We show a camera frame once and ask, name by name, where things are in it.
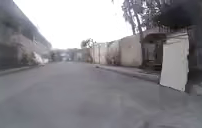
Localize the small tree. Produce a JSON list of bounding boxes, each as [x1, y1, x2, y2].
[[80, 37, 97, 50]]

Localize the grey concrete road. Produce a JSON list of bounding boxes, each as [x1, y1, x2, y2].
[[0, 61, 202, 128]]

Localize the grey pavement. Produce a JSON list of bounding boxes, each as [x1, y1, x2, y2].
[[0, 64, 40, 79], [92, 63, 202, 100]]

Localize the white panel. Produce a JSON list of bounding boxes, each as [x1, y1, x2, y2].
[[159, 32, 191, 93]]

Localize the beige wall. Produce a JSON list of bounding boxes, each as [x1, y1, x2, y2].
[[88, 33, 144, 68]]

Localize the dark leafy tree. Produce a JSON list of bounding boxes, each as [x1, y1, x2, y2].
[[120, 0, 202, 36]]

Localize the long grey building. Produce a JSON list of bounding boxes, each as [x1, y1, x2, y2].
[[0, 0, 53, 72]]

